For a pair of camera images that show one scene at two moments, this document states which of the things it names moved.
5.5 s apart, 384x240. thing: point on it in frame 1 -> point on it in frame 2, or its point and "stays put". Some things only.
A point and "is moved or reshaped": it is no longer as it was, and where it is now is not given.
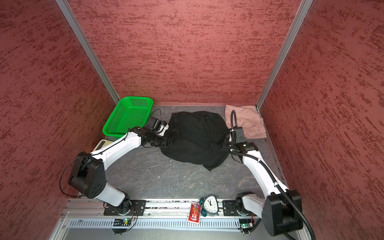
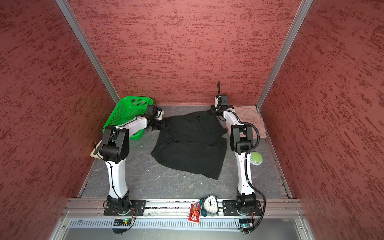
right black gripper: [224, 145] -> [213, 110]
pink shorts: [248, 117] stays put
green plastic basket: [131, 112] stays put
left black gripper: [165, 143] -> [162, 125]
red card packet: [195, 212] stays put
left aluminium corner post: [69, 17] stays put
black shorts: [197, 138] is moved or reshaped
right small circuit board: [246, 223] stays put
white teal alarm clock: [210, 206] stays put
